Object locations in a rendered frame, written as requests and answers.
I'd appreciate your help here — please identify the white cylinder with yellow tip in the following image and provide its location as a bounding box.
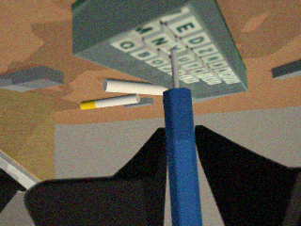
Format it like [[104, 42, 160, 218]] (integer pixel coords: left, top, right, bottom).
[[80, 94, 140, 110], [103, 78, 167, 95]]

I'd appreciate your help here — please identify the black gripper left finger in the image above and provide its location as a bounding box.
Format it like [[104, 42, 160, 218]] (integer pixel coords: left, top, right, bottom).
[[24, 127, 167, 226]]

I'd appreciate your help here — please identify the blue stylus with grey metal tip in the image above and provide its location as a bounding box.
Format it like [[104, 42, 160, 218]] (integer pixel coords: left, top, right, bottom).
[[163, 66, 202, 226]]

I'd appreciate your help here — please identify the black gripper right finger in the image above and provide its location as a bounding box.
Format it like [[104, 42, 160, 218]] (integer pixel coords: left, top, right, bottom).
[[195, 125, 301, 226]]

